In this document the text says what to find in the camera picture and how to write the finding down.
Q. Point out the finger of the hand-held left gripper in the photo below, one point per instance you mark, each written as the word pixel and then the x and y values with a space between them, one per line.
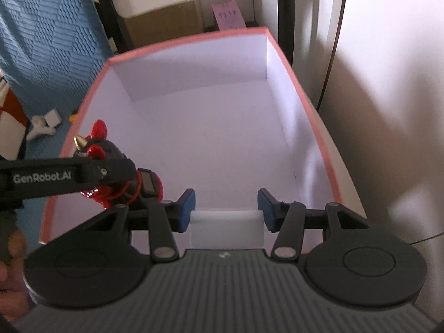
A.
pixel 150 184
pixel 107 173

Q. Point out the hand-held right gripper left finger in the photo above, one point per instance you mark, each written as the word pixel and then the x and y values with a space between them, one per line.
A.
pixel 187 211

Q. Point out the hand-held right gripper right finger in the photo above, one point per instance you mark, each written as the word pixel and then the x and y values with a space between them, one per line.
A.
pixel 267 212

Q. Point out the black red horned toy figure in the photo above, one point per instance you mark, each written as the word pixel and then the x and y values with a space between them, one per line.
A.
pixel 111 151

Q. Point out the white translucent plastic block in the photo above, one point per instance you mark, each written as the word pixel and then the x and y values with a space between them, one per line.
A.
pixel 227 229

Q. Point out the pink-rimmed white cardboard box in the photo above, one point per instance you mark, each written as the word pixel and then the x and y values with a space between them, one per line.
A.
pixel 215 131

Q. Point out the person's left hand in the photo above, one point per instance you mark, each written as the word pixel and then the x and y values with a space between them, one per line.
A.
pixel 8 284

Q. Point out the crumpled white tissue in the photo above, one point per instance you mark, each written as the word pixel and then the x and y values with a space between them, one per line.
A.
pixel 43 125

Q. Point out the red white patterned blanket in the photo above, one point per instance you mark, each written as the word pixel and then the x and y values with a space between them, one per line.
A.
pixel 10 125

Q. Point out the blue textured cloth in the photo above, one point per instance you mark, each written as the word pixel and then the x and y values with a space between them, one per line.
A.
pixel 52 41

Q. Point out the white plastic chair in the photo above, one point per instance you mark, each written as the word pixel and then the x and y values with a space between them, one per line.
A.
pixel 114 14

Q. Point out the pink sticky note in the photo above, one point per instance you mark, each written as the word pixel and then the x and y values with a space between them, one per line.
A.
pixel 229 15

